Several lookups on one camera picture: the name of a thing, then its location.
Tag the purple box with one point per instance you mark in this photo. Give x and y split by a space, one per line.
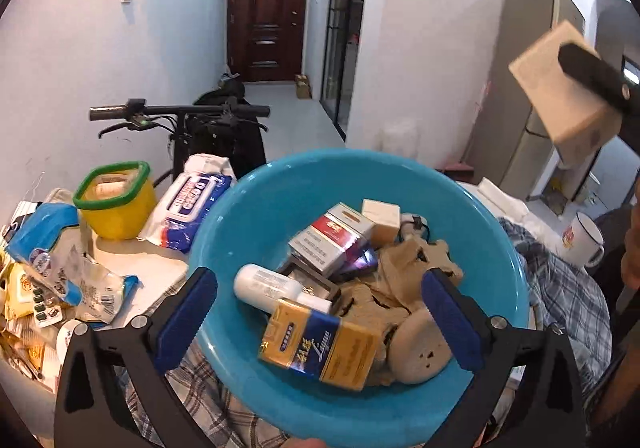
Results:
360 262

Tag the small cream box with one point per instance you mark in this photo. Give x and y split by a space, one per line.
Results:
382 218

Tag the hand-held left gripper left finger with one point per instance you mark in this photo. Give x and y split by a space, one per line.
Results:
185 313

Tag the blue plastic basin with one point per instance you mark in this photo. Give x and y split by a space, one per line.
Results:
250 218

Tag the wet wipes pack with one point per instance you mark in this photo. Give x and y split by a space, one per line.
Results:
185 208

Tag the grey refrigerator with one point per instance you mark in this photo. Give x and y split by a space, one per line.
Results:
520 52

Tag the white towel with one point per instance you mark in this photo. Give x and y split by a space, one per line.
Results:
500 198

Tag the blue white bag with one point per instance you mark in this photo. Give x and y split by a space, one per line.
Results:
40 243

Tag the black scooter bag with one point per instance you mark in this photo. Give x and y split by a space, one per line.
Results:
225 142

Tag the black scooter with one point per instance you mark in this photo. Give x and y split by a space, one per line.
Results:
165 111

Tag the gold blue cigarette box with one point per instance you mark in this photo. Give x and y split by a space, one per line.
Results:
320 353

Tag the yellow snack packets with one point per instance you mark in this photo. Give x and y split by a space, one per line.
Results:
20 293

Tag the brown cardboard pieces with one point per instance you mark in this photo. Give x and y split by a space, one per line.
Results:
395 273

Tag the black framed sliding door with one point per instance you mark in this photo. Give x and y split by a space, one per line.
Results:
345 27

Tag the beige box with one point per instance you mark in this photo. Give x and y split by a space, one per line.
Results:
545 82

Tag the round beige disc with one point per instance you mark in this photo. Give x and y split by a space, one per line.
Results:
415 348

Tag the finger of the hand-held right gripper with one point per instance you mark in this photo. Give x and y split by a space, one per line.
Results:
595 77

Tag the clear plastic bag blue edge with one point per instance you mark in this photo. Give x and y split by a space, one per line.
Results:
100 288

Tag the person's right forearm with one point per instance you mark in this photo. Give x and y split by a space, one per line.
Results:
632 253

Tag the yellow container green lid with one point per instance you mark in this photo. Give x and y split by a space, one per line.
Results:
115 218

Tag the small cardboard box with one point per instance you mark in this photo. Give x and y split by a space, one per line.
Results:
303 86

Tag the brown door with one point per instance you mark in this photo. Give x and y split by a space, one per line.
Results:
270 17

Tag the blue plaid cloth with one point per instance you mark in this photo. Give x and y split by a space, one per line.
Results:
560 298

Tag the white mug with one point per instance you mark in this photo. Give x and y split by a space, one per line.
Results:
580 238

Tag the white bottle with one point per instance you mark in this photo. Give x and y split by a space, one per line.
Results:
260 283

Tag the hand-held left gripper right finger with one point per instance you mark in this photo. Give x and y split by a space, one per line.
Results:
450 323

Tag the dark framed box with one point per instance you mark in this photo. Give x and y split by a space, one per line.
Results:
310 280

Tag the red white cigarette box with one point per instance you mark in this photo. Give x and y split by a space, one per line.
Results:
325 238

